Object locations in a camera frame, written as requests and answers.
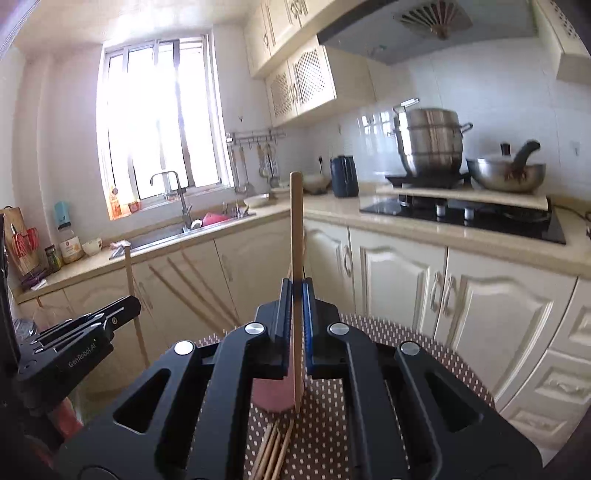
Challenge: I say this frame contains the hanging steel ladle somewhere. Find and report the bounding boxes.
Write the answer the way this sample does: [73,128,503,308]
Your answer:
[231,143,254,195]

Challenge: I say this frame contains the steel sink faucet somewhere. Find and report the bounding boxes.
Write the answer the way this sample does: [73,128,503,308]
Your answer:
[150,171,194,232]

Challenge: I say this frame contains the steel kitchen sink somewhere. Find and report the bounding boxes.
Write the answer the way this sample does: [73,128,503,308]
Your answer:
[111,212,257,259]

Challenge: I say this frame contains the black power cable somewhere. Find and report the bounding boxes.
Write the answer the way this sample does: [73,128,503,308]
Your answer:
[551,198,591,223]

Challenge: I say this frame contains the black gas stove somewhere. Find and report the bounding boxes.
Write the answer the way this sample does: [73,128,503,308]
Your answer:
[360,173,566,244]

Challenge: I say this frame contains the wooden cutting board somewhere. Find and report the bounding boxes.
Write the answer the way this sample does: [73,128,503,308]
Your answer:
[0,208,27,278]

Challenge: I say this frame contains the cream board on stove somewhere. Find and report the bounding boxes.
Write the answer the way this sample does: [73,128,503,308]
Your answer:
[376,182,550,209]

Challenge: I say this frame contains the dark blue electric kettle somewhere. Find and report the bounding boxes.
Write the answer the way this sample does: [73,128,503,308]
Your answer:
[330,154,360,198]

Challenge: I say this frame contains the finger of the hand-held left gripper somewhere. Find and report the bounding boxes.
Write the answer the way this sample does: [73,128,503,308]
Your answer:
[36,295,142,342]

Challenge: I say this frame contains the person's left hand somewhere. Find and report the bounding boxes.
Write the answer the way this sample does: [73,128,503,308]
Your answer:
[27,397,87,480]

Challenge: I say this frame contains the brown polka dot tablecloth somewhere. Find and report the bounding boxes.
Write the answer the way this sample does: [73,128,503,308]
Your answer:
[194,314,497,480]

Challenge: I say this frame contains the light brown single chopstick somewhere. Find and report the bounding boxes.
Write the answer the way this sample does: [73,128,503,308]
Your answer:
[124,246,150,369]
[289,171,306,412]

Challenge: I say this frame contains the grey range hood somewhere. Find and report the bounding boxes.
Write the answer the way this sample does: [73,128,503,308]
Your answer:
[318,0,539,65]

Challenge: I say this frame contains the red kitchen utensil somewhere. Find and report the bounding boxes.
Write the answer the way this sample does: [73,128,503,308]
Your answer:
[11,228,40,278]

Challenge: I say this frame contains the cream wall cabinets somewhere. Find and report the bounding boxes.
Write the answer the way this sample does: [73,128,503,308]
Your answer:
[245,0,375,127]

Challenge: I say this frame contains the kitchen window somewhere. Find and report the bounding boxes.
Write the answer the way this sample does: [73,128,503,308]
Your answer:
[97,37,234,217]

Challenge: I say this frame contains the steel wok with black handle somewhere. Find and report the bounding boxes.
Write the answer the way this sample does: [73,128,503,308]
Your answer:
[466,141,546,193]

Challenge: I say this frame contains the pink ceramic utensil cup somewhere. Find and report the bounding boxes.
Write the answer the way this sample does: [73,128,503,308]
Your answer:
[250,377,296,414]

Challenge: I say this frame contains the steel wall utensil rail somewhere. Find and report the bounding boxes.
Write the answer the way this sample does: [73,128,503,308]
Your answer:
[226,129,286,145]

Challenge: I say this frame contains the steel steamer pot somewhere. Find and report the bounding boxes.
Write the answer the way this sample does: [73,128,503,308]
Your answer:
[388,98,474,178]

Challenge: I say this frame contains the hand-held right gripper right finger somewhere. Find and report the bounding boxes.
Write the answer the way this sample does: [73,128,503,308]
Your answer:
[302,278,542,480]

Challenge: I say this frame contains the cream lattice wall cabinet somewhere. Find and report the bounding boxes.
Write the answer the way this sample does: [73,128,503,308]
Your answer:
[538,0,591,84]

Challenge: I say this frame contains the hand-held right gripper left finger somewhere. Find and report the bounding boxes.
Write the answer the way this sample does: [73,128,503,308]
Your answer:
[53,277,298,480]

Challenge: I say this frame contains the glass jar with white lid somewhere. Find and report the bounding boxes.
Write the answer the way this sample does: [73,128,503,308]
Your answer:
[59,228,85,264]

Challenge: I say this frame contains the row of wooden chopsticks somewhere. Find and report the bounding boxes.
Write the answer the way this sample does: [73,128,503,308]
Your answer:
[249,418,295,480]

